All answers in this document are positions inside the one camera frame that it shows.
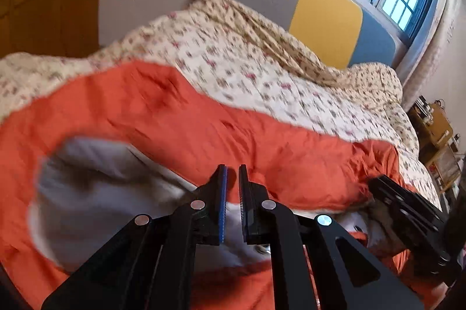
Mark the grey yellow blue headboard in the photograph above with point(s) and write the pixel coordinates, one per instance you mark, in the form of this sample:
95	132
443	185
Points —
327	19

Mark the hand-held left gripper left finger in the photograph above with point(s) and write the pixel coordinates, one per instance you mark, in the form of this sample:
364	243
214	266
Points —
222	208

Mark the floral quilt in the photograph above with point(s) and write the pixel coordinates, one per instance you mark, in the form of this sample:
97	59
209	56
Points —
236	51

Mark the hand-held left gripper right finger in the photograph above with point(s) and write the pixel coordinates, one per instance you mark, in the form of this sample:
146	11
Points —
243	208

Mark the wicker chair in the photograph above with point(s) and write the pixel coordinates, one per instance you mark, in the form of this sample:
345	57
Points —
449	168

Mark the wooden bedside table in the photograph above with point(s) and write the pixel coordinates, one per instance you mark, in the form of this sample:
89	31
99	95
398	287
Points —
433	146

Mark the pink patterned curtain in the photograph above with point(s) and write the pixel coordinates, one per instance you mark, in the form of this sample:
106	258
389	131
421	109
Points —
437	51

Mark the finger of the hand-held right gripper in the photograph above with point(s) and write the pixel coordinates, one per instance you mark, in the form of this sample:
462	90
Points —
397	201

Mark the orange jacket with white lining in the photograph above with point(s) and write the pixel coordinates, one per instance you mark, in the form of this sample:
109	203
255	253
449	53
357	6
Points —
182	120

